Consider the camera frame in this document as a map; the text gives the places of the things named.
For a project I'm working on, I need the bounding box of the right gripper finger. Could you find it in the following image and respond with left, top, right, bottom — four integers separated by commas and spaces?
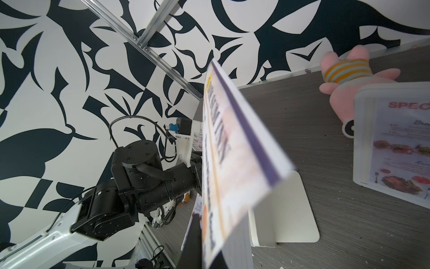
176, 214, 203, 269

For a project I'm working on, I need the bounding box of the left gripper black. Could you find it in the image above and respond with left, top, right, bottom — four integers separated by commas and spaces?
111, 140, 202, 214

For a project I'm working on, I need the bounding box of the dim sum menu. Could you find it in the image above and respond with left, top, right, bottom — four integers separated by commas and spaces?
202, 61, 295, 268

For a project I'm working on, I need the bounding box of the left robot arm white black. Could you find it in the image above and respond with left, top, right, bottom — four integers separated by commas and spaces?
1, 140, 202, 269

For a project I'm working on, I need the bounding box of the pink menu in right holder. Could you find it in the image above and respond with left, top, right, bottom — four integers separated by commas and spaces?
368, 98, 430, 205

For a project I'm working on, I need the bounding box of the pink striped plush toy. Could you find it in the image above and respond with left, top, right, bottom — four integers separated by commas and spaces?
319, 45, 401, 139

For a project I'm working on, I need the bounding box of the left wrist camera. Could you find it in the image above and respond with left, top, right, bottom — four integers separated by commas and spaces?
169, 117, 193, 168

